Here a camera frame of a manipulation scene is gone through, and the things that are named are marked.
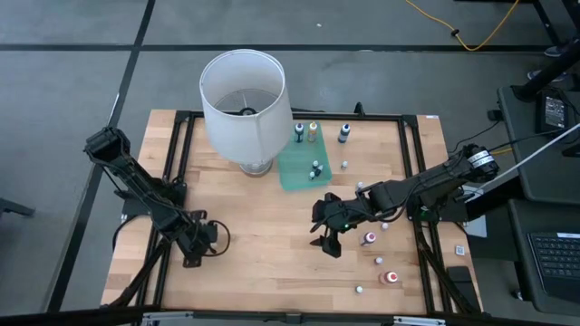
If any silver table lamp white shade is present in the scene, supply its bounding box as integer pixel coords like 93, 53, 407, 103
198, 48, 295, 177

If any teal translucent plastic bin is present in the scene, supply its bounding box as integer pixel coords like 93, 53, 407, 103
276, 120, 334, 193

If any yellow extension cord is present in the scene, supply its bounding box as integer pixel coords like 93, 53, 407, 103
404, 0, 522, 53

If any person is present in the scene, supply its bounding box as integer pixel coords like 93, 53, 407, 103
527, 43, 568, 84

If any black furniture leg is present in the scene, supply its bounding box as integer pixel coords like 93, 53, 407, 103
0, 197, 36, 217

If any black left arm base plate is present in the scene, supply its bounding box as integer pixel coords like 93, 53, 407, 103
121, 180, 187, 217

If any black keyboard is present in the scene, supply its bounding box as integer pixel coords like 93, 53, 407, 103
527, 231, 580, 303

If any white rod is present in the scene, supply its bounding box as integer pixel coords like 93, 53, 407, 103
473, 121, 580, 197

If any black stand pole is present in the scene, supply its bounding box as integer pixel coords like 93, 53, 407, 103
511, 38, 580, 103

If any grey camera mount bar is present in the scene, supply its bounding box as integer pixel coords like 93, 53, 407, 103
140, 310, 448, 326

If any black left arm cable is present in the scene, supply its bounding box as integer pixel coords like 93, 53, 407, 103
198, 219, 232, 258

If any white paper sheet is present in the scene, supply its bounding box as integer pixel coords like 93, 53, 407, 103
462, 215, 488, 239

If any black cable bundle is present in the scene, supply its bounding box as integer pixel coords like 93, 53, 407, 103
101, 216, 176, 309
419, 221, 477, 314

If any black rectangular pad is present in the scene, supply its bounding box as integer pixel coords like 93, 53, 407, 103
446, 265, 482, 313

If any black power supply box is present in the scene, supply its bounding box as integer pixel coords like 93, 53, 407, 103
534, 88, 571, 133

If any black desk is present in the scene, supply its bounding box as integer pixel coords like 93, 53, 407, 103
496, 85, 580, 205
507, 198, 580, 318

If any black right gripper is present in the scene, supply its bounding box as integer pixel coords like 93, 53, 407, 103
309, 192, 363, 259

